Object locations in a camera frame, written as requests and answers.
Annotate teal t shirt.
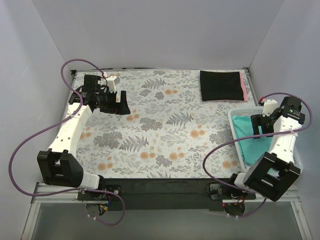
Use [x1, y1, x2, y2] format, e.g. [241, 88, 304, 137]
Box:
[230, 115, 272, 172]

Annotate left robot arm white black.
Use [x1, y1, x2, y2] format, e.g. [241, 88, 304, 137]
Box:
[37, 74, 131, 190]

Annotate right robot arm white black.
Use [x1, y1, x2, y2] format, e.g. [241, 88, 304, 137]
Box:
[228, 96, 305, 202]

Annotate white plastic basket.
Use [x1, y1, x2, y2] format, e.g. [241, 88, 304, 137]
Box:
[227, 106, 304, 176]

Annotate folded pink t shirt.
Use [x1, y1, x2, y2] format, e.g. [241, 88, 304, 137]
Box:
[239, 72, 248, 102]

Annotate folded black t shirt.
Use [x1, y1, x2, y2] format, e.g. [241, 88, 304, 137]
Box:
[199, 70, 247, 102]

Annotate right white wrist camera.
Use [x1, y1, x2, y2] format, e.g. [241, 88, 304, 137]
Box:
[259, 98, 278, 117]

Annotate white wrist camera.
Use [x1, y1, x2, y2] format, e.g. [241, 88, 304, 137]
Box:
[100, 72, 120, 93]
[259, 98, 278, 117]

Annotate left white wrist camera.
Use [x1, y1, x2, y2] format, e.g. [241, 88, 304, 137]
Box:
[100, 72, 120, 93]

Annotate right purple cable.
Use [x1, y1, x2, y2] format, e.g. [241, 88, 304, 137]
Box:
[202, 92, 314, 222]

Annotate purple cable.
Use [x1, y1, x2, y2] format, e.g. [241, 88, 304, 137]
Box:
[202, 92, 314, 222]
[8, 58, 126, 227]

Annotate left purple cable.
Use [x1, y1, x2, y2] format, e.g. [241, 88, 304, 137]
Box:
[8, 58, 126, 227]

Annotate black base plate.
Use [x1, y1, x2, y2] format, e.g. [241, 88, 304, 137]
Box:
[76, 178, 257, 212]

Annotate aluminium front rail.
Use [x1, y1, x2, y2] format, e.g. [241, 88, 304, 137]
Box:
[31, 181, 301, 205]

